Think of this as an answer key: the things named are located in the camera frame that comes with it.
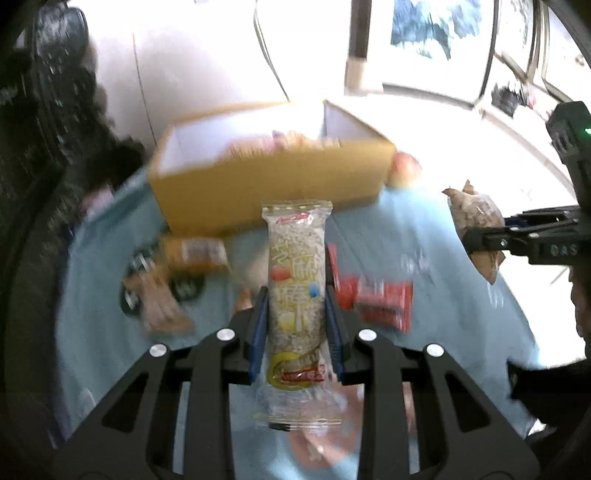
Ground dark carved wooden chair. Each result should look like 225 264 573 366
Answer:
0 0 153 333

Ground brown snack packet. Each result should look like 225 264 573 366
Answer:
443 180 506 284

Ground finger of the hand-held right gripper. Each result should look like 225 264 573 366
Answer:
462 226 534 257
501 208 580 230

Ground tan snack packet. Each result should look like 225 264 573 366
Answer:
134 268 195 334

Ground red snack packet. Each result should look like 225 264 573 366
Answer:
328 244 360 311
353 277 414 333

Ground light blue table cloth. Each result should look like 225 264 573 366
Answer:
55 171 541 480

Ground blue lotus framed painting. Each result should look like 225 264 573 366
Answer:
346 0 504 107

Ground yellow cardboard box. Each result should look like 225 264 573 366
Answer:
147 99 398 238

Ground red apple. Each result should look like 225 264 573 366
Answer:
387 151 422 189

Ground black snack packet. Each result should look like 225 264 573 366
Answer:
121 249 206 319

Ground clear sesame bar packet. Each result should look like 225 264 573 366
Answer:
253 199 345 430

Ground white framed picture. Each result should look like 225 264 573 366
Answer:
480 0 589 137

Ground pile of snack packets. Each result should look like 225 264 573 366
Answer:
228 130 345 155

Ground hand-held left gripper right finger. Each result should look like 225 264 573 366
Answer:
323 284 541 480

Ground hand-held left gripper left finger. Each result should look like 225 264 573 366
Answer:
51 286 271 480

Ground orange snack packet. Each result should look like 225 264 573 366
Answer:
159 235 232 274

